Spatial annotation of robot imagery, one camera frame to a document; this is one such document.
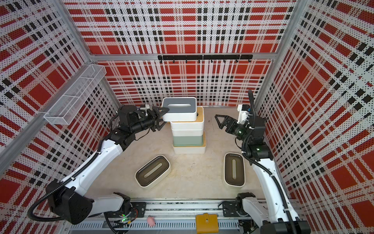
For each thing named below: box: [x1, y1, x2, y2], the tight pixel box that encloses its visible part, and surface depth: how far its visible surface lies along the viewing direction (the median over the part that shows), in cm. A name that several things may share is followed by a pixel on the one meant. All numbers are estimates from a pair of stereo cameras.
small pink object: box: [147, 216, 156, 227], surface depth 70 cm
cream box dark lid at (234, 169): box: [224, 152, 246, 187], surface depth 84 cm
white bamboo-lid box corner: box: [169, 106, 205, 131], surface depth 75 cm
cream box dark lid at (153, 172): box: [134, 155, 172, 189], surface depth 83 cm
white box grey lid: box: [161, 97, 198, 122], surface depth 73 cm
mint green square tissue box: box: [172, 135, 204, 147], surface depth 90 cm
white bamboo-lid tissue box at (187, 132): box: [171, 128, 205, 137], surface depth 80 cm
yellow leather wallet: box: [195, 212, 219, 234], surface depth 71 cm
